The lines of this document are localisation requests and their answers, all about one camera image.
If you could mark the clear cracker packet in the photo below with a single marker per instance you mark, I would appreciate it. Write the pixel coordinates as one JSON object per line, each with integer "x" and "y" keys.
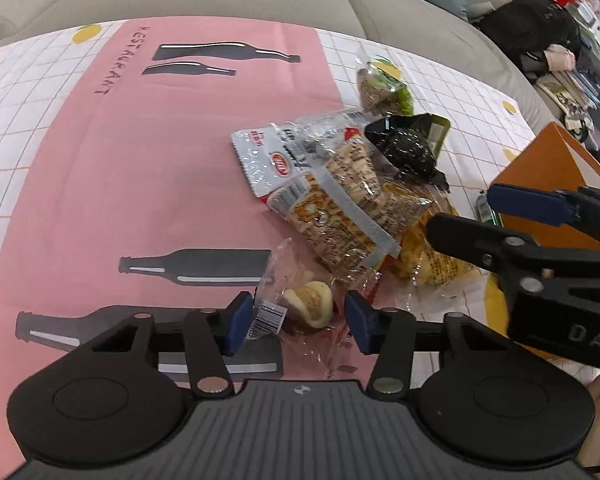
{"x": 340, "y": 210}

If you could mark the pink checked tablecloth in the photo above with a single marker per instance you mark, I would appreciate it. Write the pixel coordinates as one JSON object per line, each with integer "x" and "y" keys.
{"x": 105, "y": 160}

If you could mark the black dotted snack packet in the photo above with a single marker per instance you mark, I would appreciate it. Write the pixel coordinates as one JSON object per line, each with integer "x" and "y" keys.
{"x": 405, "y": 147}

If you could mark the yellow chips packet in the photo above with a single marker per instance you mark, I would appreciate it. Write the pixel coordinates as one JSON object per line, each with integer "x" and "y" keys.
{"x": 430, "y": 265}

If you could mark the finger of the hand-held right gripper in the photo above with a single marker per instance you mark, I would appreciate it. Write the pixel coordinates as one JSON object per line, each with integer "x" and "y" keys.
{"x": 460, "y": 237}
{"x": 525, "y": 202}

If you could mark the pink white soft pouch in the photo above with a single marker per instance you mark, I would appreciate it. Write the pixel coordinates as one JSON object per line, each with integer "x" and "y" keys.
{"x": 560, "y": 57}

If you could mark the clear bread bun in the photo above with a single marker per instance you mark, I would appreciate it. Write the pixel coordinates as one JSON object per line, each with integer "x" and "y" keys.
{"x": 310, "y": 302}

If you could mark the black backpack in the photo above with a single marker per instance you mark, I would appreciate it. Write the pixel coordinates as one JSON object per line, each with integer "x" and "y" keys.
{"x": 530, "y": 30}

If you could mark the small green packet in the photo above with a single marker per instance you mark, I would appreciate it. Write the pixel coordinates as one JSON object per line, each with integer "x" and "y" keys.
{"x": 486, "y": 212}

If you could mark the orange storage box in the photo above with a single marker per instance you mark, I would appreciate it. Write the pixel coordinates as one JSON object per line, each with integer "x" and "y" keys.
{"x": 545, "y": 170}

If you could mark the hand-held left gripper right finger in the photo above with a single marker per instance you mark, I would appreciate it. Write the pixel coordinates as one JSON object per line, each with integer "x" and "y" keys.
{"x": 360, "y": 322}

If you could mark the nut packet green label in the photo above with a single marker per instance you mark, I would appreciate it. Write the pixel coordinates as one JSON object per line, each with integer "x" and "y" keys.
{"x": 380, "y": 90}

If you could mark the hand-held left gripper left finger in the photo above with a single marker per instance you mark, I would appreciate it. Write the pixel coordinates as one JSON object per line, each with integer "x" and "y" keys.
{"x": 237, "y": 322}

